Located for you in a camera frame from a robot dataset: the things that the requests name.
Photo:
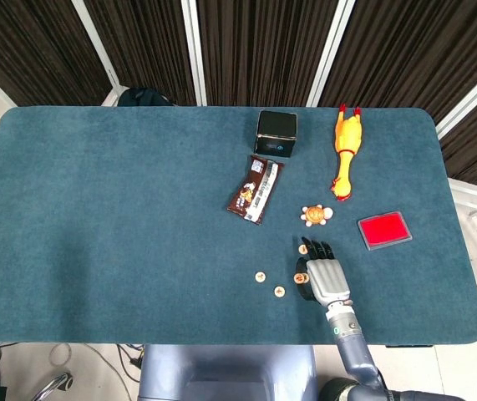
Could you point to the black bag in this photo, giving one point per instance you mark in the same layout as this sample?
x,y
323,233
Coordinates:
x,y
142,97

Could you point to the red ink pad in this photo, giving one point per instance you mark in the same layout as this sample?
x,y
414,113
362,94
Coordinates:
x,y
384,229

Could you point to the blue felt table cloth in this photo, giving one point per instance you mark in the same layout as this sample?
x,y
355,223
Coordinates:
x,y
138,229

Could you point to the orange turtle toy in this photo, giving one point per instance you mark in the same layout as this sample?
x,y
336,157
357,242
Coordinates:
x,y
315,214

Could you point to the wooden disc top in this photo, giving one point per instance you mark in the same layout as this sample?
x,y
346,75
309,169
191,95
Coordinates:
x,y
303,250

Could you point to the blue-grey robot torso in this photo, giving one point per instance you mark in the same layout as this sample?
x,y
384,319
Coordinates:
x,y
229,372

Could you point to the black cube box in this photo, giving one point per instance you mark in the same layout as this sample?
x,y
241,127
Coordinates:
x,y
277,125

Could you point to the wooden disc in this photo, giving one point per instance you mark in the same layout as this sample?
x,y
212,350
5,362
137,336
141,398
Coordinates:
x,y
279,291
303,250
300,277
260,276

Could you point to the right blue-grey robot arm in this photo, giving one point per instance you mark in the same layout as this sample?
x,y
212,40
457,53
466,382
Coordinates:
x,y
353,346

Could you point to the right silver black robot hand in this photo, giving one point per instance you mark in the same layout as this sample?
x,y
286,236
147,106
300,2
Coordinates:
x,y
328,280

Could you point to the brown snack packet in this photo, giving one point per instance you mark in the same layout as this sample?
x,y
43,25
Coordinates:
x,y
255,190

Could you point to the black waste bin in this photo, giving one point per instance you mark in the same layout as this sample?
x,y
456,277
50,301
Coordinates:
x,y
334,390

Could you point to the yellow rubber chicken toy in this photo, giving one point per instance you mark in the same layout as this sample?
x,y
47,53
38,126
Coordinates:
x,y
346,138

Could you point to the chrome chair leg with caster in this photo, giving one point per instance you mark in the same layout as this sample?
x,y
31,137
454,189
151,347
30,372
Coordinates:
x,y
54,384

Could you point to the wooden disc bottom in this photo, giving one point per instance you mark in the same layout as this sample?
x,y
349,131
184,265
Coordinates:
x,y
279,291

